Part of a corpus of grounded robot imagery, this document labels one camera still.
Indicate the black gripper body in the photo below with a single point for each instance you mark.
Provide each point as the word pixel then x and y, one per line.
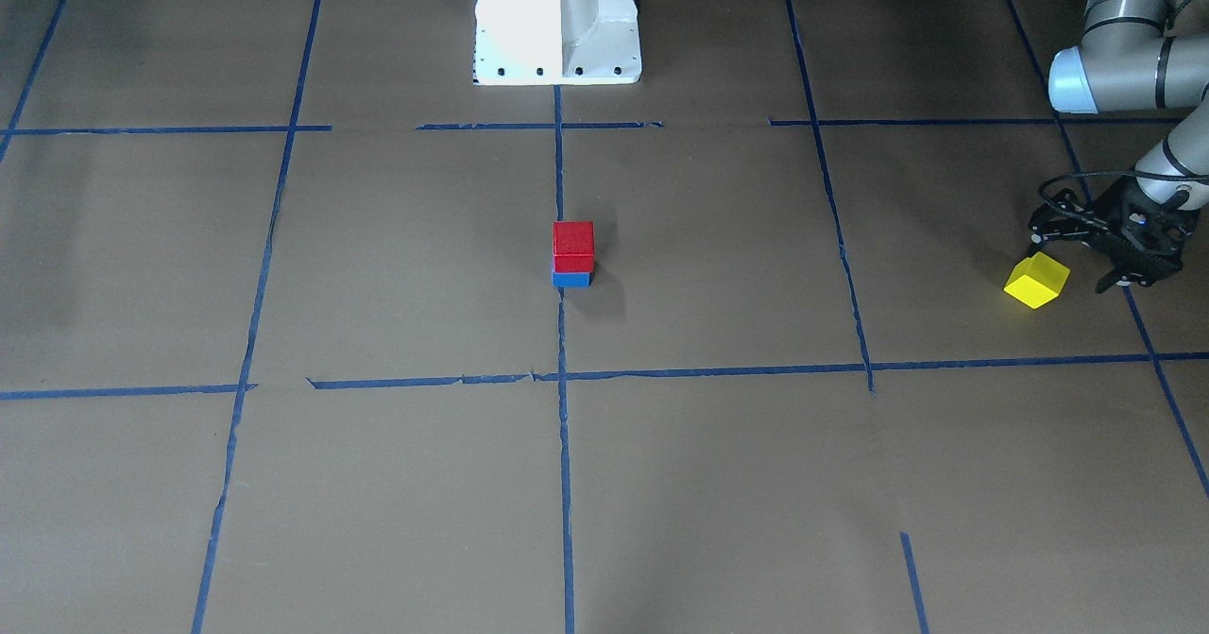
pixel 1111 220

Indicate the yellow wooden block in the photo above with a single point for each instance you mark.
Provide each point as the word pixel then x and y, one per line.
pixel 1037 280

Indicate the red wooden block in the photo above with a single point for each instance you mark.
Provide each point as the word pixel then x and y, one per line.
pixel 573 247

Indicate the blue wooden block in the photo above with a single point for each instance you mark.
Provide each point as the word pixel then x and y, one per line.
pixel 571 279

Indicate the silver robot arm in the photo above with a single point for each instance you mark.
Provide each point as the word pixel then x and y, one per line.
pixel 1129 60

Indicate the white pillar with base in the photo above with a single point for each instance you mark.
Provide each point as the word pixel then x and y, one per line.
pixel 554 42

